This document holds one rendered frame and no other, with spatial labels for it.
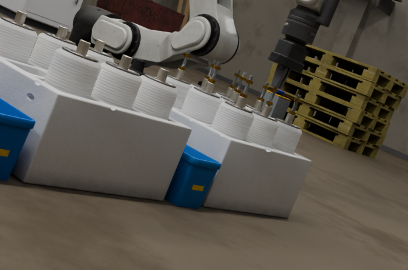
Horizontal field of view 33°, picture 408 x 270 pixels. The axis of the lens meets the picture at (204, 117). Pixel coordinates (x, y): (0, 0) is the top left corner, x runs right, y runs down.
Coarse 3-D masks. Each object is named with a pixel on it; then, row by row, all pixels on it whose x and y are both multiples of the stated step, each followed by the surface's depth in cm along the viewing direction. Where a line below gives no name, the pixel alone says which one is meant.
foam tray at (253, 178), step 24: (192, 120) 176; (192, 144) 174; (216, 144) 169; (240, 144) 170; (240, 168) 173; (264, 168) 180; (288, 168) 188; (216, 192) 169; (240, 192) 177; (264, 192) 184; (288, 192) 193; (288, 216) 197
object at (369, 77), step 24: (312, 48) 703; (312, 72) 773; (336, 72) 698; (360, 72) 738; (384, 72) 667; (288, 96) 710; (312, 96) 689; (336, 96) 721; (360, 96) 661; (384, 96) 684; (312, 120) 689; (336, 120) 746; (360, 120) 662; (384, 120) 704; (336, 144) 668; (360, 144) 689
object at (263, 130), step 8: (256, 120) 181; (264, 120) 181; (256, 128) 181; (264, 128) 181; (272, 128) 182; (248, 136) 182; (256, 136) 181; (264, 136) 181; (272, 136) 183; (264, 144) 182
